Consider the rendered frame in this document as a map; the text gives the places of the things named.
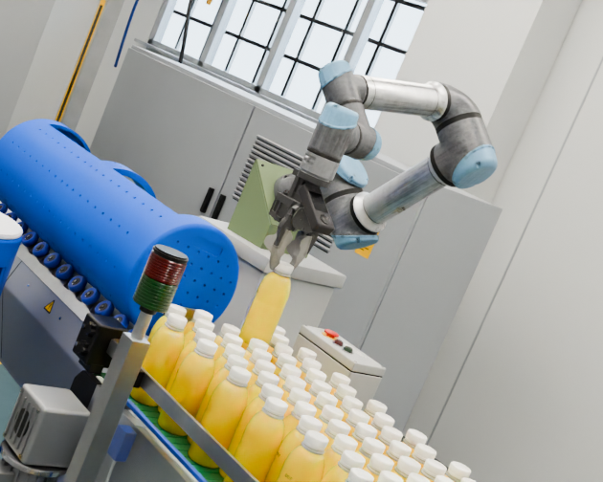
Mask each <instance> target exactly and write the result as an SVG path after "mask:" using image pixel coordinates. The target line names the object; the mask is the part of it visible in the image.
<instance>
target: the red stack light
mask: <svg viewBox="0 0 603 482"><path fill-rule="evenodd" d="M186 267H187V263H185V264H181V263H176V262H173V261H170V260H167V259H165V258H163V257H162V256H160V255H158V254H157V253H155V252H154V250H152V251H151V252H150V255H149V257H148V260H147V261H146V264H145V268H144V273H145V274H146V275H147V276H149V277H150V278H152V279H154V280H156V281H159V282H161V283H164V284H167V285H171V286H177V285H179V283H180V281H181V278H182V276H183V273H184V271H185V269H186Z"/></svg>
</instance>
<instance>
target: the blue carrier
mask: <svg viewBox="0 0 603 482"><path fill-rule="evenodd" d="M124 176H126V177H129V178H131V179H132V180H133V181H134V183H135V184H136V185H135V184H133V183H132V182H131V181H129V180H128V179H126V178H125V177H124ZM0 202H1V203H2V204H6V205H7V207H8V209H9V210H10V211H11V212H14V213H15V214H16V215H17V217H18V218H19V219H20V220H21V221H22V222H25V223H26V224H27V225H28V228H29V229H31V230H32V231H35V232H36V233H37V234H38V236H39V238H40V239H41V240H43V241H44V242H47V243H48V244H49V245H50V248H51V249H52V250H53V251H54V252H58V253H59V254H60V255H61V257H62V259H63V260H64V261H65V262H66V263H67V264H71V265H72V266H73V268H74V270H75V271H76V272H77V273H78V274H79V275H83V276H84V277H85V278H86V280H87V282H88V283H89V284H90V285H91V286H92V287H93V288H97V289H98V290H99V291H100V294H101V295H102V296H103V297H104V298H105V299H106V300H109V301H111V302H112V303H113V304H114V307H115V308H116V309H117V310H118V311H119V312H120V313H122V314H124V315H126V316H127V317H128V319H129V321H130V322H131V323H132V324H133V325H135V323H136V321H137V318H138V316H139V314H140V312H141V310H140V305H139V304H137V303H136V302H135V301H134V300H133V298H132V297H133V295H134V293H135V290H136V288H137V285H138V283H139V280H140V278H141V275H142V273H143V271H144V268H145V264H146V261H147V260H148V257H149V255H150V252H151V251H152V250H153V249H152V248H153V246H155V245H164V246H168V247H171V248H173V249H175V250H177V251H179V252H182V253H183V254H185V255H186V256H187V257H188V259H189V261H188V263H187V267H186V269H185V271H184V273H183V276H182V278H181V281H180V283H179V285H178V288H177V291H176V293H175V296H174V298H173V300H172V301H171V304H176V305H179V306H183V307H188V308H192V309H199V310H203V311H206V312H208V313H210V314H211V315H212V316H213V318H212V323H215V322H216V321H217V320H218V319H219V317H220V316H221V315H222V314H223V313H224V311H225V310H226V308H227V307H228V305H229V304H230V302H231V300H232V298H233V296H234V293H235V289H236V285H237V281H238V275H239V264H238V258H237V254H236V251H235V247H234V245H233V243H232V242H231V240H230V239H229V238H228V236H227V235H226V234H225V233H223V232H222V231H221V230H219V229H218V228H216V227H215V226H213V225H212V224H210V223H209V222H207V221H206V220H204V219H202V218H200V217H197V216H193V215H188V214H177V213H176V212H174V211H173V210H172V209H170V208H168V207H167V206H165V205H164V204H163V203H161V202H160V201H158V200H157V199H156V196H155V194H154V191H153V190H152V188H151V186H150V185H149V184H148V182H147V181H146V180H145V179H144V178H142V177H141V176H140V175H138V174H137V173H135V172H134V171H132V170H131V169H129V168H128V167H126V166H124V165H122V164H118V163H115V162H110V161H101V160H100V159H98V158H97V157H95V156H94V155H92V154H91V152H90V149H89V147H88V145H87V143H86V142H85V141H84V139H83V138H82V137H81V136H80V135H79V134H78V133H76V132H75V131H73V130H72V129H70V128H69V127H67V126H66V125H64V124H63V123H60V122H58V121H55V120H46V119H37V120H28V121H25V122H22V123H20V124H18V125H16V126H15V127H14V128H12V129H11V130H10V131H9V132H7V133H6V134H5V135H4V136H3V137H2V139H1V140H0Z"/></svg>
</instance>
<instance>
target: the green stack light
mask: <svg viewBox="0 0 603 482"><path fill-rule="evenodd" d="M177 288H178V285H177V286H171V285H167V284H164V283H161V282H159V281H156V280H154V279H152V278H150V277H149V276H147V275H146V274H145V273H144V272H143V273H142V275H141V278H140V280H139V283H138V285H137V288H136V290H135V293H134V295H133V297H132V298H133V300H134V301H135V302H136V303H137V304H139V305H140V306H142V307H144V308H146V309H148V310H151V311H154V312H158V313H166V312H168V309H169V307H170V304H171V301H172V300H173V298H174V296H175V293H176V291H177Z"/></svg>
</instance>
